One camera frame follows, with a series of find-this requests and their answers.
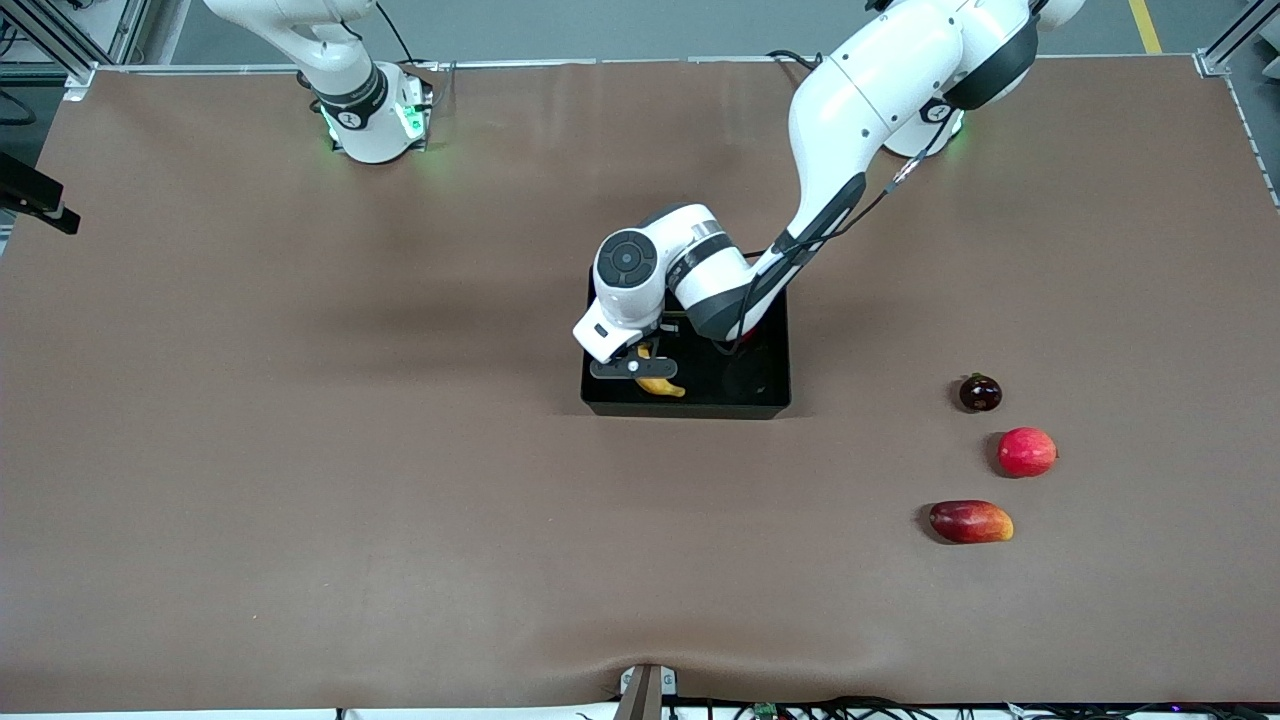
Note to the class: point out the aluminium frame profile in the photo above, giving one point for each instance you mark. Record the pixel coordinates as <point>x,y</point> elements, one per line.
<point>1225,50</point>
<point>80,80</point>

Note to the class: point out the red yellow mango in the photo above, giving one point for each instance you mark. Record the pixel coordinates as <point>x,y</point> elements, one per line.
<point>970,522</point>

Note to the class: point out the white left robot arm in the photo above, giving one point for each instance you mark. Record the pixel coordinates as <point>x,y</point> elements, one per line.
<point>860,100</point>

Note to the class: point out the yellow banana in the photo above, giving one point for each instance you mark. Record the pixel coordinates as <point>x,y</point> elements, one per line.
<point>665,387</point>

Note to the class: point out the plain red apple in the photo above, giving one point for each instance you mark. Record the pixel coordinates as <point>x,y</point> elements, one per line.
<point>1027,452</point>

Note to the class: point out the metal table clamp bracket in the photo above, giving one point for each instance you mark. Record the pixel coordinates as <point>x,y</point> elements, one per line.
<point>645,695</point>

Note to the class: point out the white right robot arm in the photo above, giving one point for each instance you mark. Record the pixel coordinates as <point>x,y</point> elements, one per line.
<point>350,90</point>

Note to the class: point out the black plastic box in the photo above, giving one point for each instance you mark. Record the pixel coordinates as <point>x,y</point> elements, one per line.
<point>740,390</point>

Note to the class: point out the dark purple mangosteen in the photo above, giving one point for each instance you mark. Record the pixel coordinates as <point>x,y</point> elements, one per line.
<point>980,393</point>

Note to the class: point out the brown table mat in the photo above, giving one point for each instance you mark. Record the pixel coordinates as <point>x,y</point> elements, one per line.
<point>300,500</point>

